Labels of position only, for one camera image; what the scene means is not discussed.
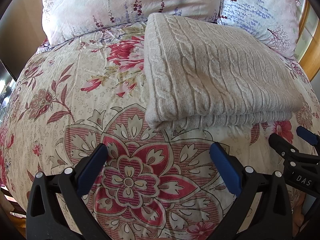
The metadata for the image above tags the blue white lavender print pillow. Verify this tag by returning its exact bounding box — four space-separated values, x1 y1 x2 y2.
217 0 302 60

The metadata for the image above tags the red floral bedspread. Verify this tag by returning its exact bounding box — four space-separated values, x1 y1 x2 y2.
0 21 320 240

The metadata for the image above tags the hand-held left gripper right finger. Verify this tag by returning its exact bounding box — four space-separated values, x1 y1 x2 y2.
209 142 293 240

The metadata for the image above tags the pink white floral pillow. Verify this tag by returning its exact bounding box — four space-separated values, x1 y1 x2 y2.
37 0 224 48

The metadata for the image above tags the dark furniture edge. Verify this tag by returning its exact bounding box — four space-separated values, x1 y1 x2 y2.
0 57 19 85

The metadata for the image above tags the wooden headboard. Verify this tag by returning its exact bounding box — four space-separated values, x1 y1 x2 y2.
282 0 320 83

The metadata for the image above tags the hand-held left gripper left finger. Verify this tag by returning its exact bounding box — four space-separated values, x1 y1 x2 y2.
26 143 110 240

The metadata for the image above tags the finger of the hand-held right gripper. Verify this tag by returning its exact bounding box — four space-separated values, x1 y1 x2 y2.
296 126 320 153
269 133 300 161

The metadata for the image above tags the beige cable knit sweater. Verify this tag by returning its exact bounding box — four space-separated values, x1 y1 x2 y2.
144 12 303 131

